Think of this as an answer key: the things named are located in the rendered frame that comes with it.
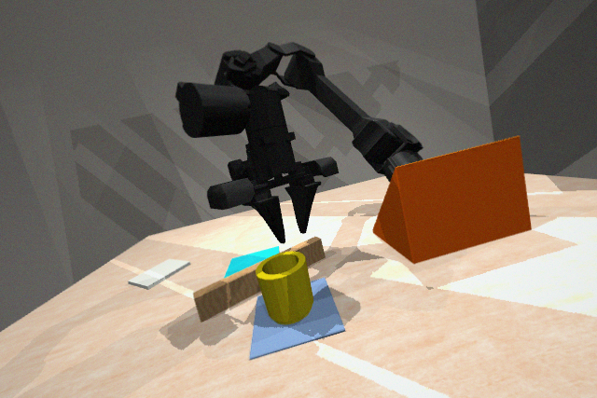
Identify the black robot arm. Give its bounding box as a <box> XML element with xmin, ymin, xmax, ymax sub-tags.
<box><xmin>175</xmin><ymin>42</ymin><xmax>423</xmax><ymax>183</ymax></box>

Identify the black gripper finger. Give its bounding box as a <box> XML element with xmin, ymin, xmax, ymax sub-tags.
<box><xmin>243</xmin><ymin>196</ymin><xmax>285</xmax><ymax>244</ymax></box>
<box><xmin>285</xmin><ymin>182</ymin><xmax>321</xmax><ymax>234</ymax></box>

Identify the white flat rectangular slab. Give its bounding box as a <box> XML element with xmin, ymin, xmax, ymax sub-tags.
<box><xmin>127</xmin><ymin>258</ymin><xmax>191</xmax><ymax>290</ymax></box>

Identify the brown wooden beam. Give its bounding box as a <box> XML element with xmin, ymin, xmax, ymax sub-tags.
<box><xmin>193</xmin><ymin>237</ymin><xmax>326</xmax><ymax>322</ymax></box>

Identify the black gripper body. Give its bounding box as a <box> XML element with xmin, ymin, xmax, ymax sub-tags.
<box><xmin>207</xmin><ymin>126</ymin><xmax>339</xmax><ymax>210</ymax></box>

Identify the olive-yellow cup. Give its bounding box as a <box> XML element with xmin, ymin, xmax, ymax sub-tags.
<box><xmin>256</xmin><ymin>252</ymin><xmax>313</xmax><ymax>324</ymax></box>

